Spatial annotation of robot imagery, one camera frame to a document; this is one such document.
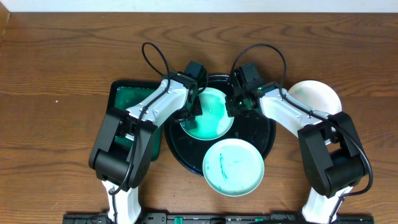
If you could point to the white plate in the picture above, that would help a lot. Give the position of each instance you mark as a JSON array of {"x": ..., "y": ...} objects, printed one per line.
[{"x": 317, "y": 95}]

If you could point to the mint green plate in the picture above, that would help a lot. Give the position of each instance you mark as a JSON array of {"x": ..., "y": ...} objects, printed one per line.
[
  {"x": 214, "y": 122},
  {"x": 233, "y": 167}
]

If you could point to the green sponge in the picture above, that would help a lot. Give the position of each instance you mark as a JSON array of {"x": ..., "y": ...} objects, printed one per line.
[{"x": 190, "y": 125}]

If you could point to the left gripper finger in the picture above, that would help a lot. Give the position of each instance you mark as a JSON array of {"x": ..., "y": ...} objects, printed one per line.
[
  {"x": 180, "y": 119},
  {"x": 196, "y": 109}
]

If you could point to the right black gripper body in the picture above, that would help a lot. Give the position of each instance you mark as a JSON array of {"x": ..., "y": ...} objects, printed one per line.
[{"x": 236, "y": 106}]

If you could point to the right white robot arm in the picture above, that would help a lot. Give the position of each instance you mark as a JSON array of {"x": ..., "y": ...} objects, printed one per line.
[{"x": 333, "y": 157}]

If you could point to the round black tray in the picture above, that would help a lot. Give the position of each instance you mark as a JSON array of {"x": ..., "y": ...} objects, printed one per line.
[{"x": 250, "y": 127}]

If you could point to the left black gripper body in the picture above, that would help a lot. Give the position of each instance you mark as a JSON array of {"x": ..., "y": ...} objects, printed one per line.
[{"x": 189, "y": 112}]

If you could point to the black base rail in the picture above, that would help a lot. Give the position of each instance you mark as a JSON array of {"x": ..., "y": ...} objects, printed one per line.
[{"x": 163, "y": 218}]

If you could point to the black rectangular sponge tray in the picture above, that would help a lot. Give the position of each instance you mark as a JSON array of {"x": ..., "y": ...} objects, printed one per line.
[{"x": 127, "y": 93}]

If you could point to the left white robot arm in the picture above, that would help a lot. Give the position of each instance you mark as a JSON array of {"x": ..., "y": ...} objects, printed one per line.
[{"x": 122, "y": 151}]

